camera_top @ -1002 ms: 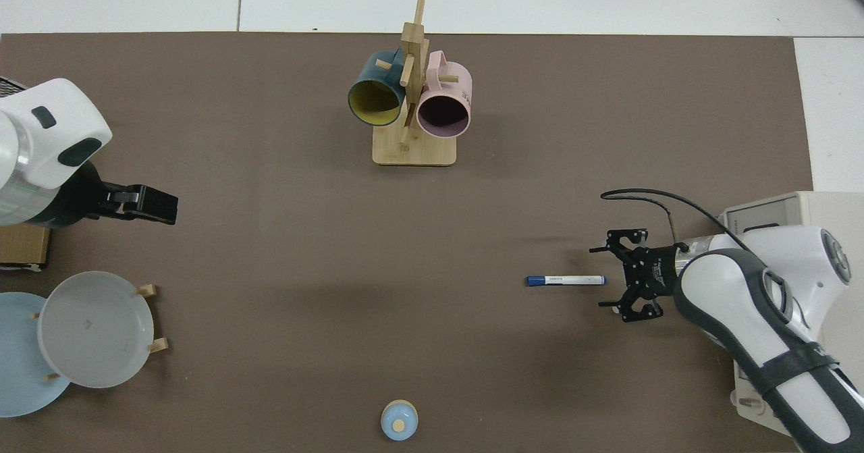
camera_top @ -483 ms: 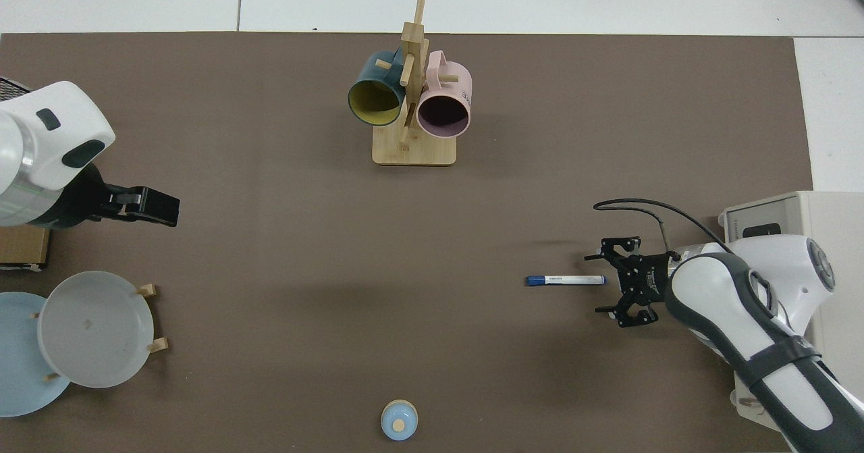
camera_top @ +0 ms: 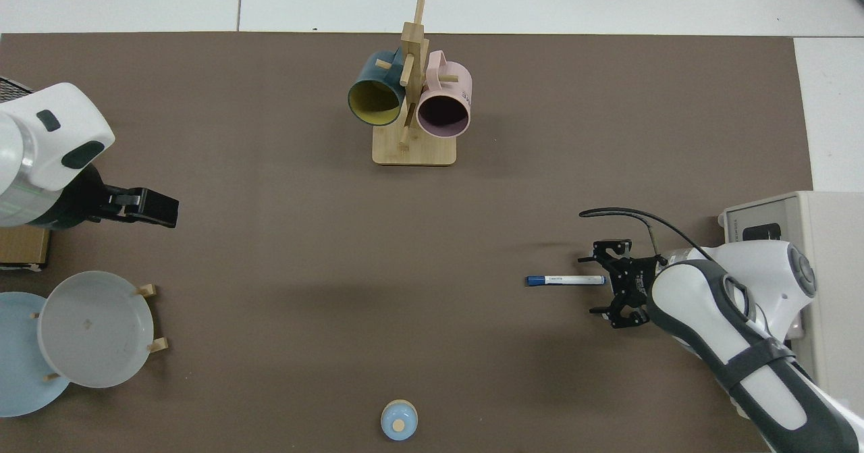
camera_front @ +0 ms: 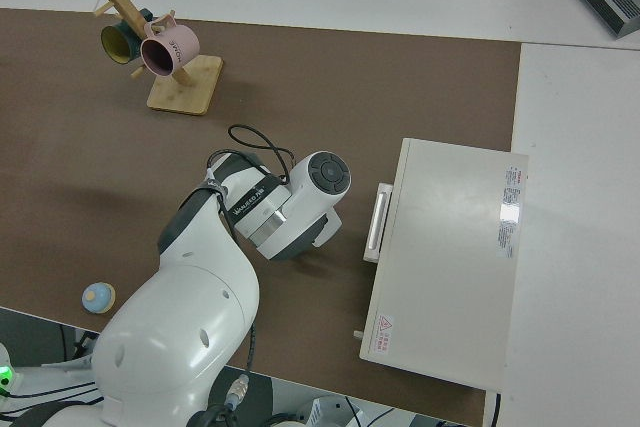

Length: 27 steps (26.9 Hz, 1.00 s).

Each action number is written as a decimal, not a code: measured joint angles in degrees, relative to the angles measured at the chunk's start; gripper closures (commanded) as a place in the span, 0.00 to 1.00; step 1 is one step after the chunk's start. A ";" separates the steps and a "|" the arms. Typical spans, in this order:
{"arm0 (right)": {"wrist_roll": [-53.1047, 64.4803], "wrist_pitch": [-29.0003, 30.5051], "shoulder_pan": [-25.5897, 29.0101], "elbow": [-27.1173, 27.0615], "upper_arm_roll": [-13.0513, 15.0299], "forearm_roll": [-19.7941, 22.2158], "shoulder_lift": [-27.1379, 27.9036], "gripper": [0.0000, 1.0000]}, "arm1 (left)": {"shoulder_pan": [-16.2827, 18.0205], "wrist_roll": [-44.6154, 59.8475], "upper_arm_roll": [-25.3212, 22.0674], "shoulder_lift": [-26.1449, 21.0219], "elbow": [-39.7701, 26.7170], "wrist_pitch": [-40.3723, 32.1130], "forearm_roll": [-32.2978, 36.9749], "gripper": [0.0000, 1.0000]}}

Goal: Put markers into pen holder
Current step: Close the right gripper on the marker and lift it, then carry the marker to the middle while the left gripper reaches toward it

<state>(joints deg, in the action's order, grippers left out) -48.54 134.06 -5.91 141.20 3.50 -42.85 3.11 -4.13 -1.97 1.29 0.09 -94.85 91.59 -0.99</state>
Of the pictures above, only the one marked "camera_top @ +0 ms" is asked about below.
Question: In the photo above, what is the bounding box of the small blue round bell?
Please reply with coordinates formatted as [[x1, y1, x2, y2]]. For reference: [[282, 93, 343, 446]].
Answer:
[[381, 400, 419, 442]]

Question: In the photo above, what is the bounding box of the pale toaster oven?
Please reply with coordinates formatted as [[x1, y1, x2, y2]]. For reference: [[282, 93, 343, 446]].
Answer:
[[718, 191, 864, 413]]

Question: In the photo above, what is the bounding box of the wooden cup stand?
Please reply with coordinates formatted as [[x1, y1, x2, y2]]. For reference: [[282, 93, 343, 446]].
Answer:
[[372, 0, 457, 167]]

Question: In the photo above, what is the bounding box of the wire basket with wooden floor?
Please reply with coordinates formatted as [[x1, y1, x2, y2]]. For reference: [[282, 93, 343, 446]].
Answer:
[[0, 75, 51, 271]]

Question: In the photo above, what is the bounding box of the brown table cloth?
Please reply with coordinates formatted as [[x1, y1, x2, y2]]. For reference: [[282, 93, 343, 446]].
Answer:
[[0, 32, 814, 453]]

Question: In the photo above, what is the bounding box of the teal cup with yellow inside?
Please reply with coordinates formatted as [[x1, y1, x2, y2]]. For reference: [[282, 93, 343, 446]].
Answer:
[[348, 49, 408, 127]]

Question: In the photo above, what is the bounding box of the white marker with blue cap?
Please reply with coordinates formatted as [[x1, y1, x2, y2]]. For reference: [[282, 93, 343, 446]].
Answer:
[[526, 275, 607, 287]]

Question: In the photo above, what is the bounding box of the light blue plate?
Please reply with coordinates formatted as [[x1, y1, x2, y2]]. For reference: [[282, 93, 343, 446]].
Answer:
[[0, 292, 72, 418]]

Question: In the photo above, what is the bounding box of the grey plate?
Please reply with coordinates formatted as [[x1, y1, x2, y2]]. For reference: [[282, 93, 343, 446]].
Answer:
[[37, 271, 155, 389]]

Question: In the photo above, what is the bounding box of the pink cup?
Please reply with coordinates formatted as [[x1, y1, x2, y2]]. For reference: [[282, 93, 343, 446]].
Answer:
[[416, 50, 473, 138]]

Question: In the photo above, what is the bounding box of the wooden plate rack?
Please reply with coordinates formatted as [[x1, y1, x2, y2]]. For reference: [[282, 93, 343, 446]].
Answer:
[[30, 283, 169, 382]]

